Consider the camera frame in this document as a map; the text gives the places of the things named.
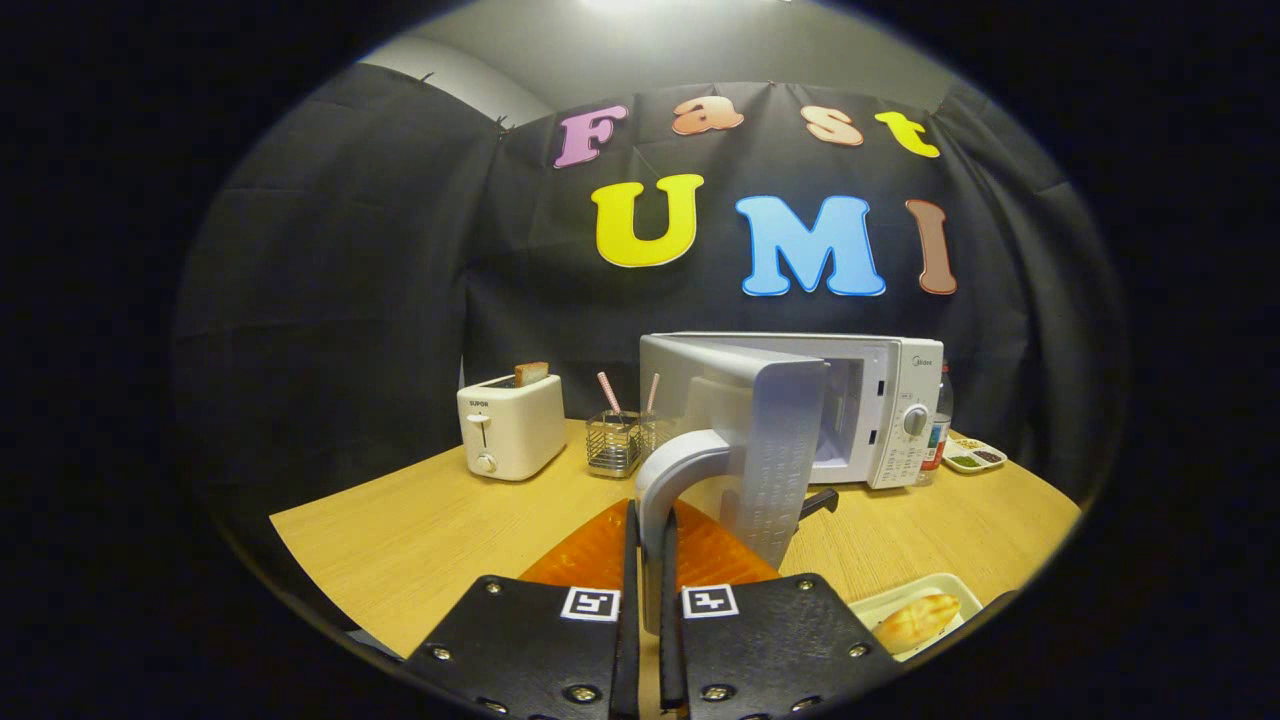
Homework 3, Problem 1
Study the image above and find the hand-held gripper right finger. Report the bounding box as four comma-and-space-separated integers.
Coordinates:
657, 498, 906, 720

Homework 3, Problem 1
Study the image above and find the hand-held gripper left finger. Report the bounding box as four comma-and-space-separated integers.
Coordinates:
400, 500, 642, 720

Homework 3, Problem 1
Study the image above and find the golden bread bun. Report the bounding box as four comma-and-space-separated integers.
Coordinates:
873, 592, 962, 656

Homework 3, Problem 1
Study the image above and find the white microwave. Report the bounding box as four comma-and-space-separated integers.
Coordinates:
636, 332, 946, 637

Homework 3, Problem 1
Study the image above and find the white rectangular tray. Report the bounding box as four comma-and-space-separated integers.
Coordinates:
847, 572, 985, 664

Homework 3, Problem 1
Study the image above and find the white toaster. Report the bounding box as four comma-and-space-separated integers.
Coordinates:
457, 373, 568, 483

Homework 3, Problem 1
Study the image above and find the clear bottle with red cap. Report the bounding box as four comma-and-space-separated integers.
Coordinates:
917, 361, 955, 487

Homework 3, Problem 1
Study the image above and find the white divided dish of beans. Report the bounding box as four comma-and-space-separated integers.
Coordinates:
941, 431, 1009, 475

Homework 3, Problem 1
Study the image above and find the wire mesh holder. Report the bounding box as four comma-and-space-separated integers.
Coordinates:
585, 409, 658, 480

